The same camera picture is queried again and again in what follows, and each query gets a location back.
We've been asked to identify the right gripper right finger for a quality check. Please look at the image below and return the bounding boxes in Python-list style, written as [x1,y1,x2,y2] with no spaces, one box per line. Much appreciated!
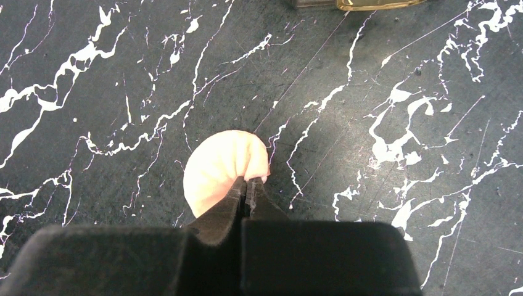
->
[241,178,421,295]

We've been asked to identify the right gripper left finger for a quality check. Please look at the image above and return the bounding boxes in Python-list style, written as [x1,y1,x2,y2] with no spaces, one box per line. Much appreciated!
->
[1,177,247,295]

